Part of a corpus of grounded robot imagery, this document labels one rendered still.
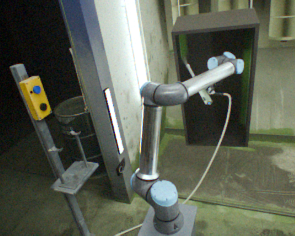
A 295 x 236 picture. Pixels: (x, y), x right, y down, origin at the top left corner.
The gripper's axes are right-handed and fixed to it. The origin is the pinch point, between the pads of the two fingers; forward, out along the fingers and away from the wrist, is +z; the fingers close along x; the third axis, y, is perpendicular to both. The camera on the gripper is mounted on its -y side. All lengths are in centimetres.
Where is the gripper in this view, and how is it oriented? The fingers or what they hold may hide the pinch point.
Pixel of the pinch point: (205, 93)
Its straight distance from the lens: 196.2
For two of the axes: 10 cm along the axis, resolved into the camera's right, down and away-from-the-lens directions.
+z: -2.6, 6.8, 6.8
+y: 9.3, 0.0, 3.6
